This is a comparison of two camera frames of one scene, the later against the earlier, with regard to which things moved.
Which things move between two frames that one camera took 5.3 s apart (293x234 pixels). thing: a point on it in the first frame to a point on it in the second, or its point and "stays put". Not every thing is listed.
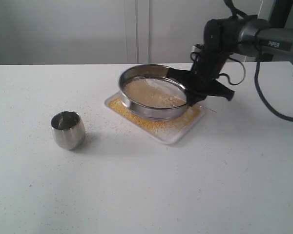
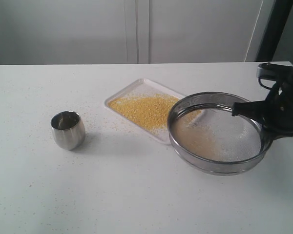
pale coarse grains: (155, 92) to (193, 131)
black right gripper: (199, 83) to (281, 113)
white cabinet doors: (103, 31) stays put
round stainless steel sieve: (150, 92) to (204, 136)
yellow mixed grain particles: (165, 126) to (152, 110)
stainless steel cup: (68, 129) stays put
